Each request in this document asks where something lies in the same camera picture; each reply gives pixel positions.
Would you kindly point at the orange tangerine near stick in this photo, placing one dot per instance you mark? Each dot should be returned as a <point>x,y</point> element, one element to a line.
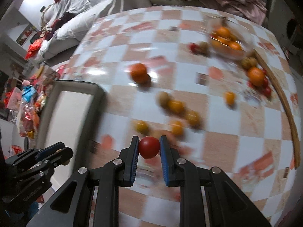
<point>256,76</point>

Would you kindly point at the brown longan fruit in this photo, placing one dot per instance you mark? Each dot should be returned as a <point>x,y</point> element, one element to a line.
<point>163,99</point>

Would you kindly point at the wooden curved stick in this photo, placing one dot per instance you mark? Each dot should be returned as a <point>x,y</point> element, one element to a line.
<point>286,107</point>

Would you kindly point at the red cherry tomato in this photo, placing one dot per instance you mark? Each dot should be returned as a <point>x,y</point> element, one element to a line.
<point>149,147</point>
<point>194,48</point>

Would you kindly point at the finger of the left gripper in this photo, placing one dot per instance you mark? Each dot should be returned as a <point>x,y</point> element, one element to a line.
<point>50,146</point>
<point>59,157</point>

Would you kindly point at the yellow-green cherry tomato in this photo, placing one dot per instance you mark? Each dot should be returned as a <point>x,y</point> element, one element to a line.
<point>141,127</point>

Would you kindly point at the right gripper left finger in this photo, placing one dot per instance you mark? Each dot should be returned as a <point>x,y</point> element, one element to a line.
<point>71,204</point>

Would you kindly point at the glass fruit bowl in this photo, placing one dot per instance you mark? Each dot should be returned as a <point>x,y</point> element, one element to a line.
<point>228,39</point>

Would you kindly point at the brown longan near bowl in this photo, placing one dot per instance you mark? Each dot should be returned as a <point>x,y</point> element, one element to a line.
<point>203,48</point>

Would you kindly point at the white shallow box tray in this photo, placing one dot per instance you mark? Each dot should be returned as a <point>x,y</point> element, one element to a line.
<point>70,116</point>

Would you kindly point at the large orange tangerine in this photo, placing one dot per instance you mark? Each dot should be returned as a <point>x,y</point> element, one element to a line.
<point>138,73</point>

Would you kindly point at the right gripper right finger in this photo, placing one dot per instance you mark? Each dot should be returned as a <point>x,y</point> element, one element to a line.
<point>208,196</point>

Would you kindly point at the white quilt on sofa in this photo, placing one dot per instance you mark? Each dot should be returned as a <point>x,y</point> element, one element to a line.
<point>78,17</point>

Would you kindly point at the lone yellow cherry tomato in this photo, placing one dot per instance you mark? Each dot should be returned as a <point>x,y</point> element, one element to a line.
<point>230,98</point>

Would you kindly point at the snack bags pile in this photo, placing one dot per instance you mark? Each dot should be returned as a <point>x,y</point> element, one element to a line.
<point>25,99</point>

